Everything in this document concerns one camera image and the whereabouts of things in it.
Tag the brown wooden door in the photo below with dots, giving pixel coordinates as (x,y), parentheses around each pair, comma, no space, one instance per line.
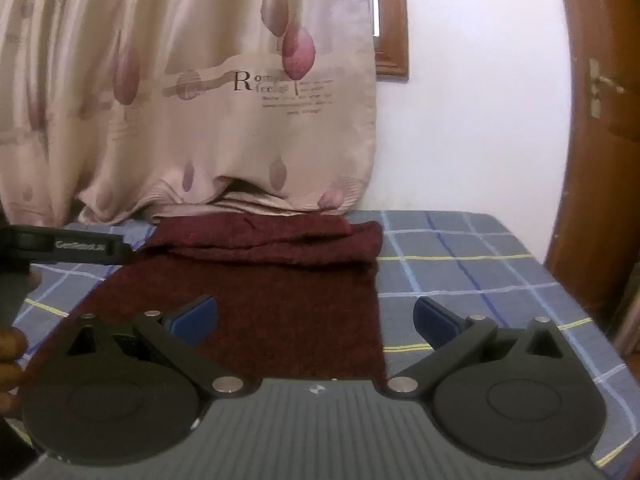
(595,210)

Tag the brown wooden window frame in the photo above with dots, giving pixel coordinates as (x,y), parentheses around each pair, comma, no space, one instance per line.
(392,20)

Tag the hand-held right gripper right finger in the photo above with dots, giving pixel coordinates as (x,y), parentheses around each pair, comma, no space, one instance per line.
(429,322)

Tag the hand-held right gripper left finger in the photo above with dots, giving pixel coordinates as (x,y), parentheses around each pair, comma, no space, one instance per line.
(196,316)

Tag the person's left hand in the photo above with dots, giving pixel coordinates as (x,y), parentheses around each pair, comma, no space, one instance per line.
(10,347)

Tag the grey checked bed sheet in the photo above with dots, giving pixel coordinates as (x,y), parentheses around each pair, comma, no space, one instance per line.
(475,270)

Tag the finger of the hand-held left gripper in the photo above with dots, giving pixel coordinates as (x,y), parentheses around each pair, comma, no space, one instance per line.
(121,249)

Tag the maroon knitted cloth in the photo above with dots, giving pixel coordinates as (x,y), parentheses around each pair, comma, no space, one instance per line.
(280,280)

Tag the beige printed curtain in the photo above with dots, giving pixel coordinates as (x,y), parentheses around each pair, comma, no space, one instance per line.
(175,85)

